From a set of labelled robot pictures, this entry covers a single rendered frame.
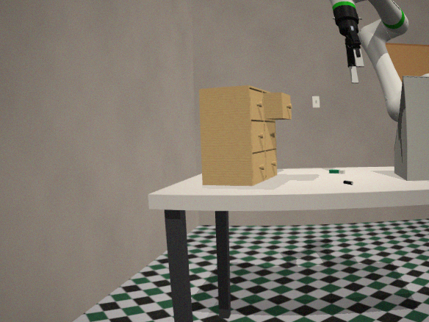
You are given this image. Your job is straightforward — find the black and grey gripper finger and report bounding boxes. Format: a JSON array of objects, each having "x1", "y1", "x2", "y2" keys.
[
  {"x1": 345, "y1": 26, "x2": 364, "y2": 67},
  {"x1": 345, "y1": 38, "x2": 358, "y2": 83}
]

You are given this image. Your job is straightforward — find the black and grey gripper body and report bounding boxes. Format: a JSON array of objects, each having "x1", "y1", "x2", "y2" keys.
[{"x1": 338, "y1": 20, "x2": 358, "y2": 47}]

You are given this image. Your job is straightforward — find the tan wooden chest of drawers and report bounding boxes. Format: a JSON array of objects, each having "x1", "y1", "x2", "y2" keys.
[{"x1": 199, "y1": 85, "x2": 277, "y2": 186}]

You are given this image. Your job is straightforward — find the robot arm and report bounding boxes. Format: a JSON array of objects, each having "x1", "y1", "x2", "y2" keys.
[{"x1": 329, "y1": 0, "x2": 408, "y2": 122}]

